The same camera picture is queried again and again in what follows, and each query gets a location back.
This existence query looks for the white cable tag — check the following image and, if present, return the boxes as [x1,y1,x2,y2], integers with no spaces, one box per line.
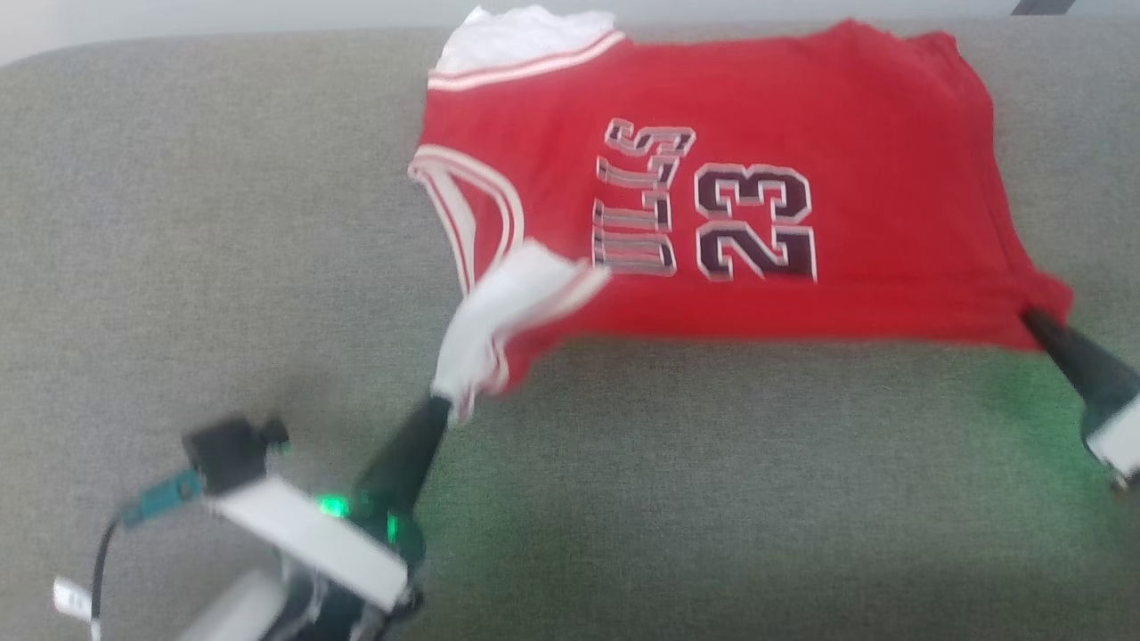
[52,576,95,622]

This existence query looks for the red basketball jersey number 23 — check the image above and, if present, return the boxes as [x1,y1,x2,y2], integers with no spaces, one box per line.
[407,4,1075,425]

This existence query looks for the white green left gripper body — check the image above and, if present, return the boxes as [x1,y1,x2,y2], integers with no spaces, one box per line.
[205,475,428,641]

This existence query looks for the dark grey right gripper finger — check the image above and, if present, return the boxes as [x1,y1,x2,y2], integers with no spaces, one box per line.
[1020,306,1140,420]

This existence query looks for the white green right gripper body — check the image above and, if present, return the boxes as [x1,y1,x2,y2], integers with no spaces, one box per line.
[1081,389,1140,493]

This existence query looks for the teal cable connector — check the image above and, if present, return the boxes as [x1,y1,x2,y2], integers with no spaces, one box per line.
[119,470,204,528]

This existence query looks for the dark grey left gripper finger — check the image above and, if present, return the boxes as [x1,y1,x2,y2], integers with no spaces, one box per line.
[354,396,452,519]

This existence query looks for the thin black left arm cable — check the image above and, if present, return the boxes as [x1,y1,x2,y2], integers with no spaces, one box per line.
[88,512,126,641]

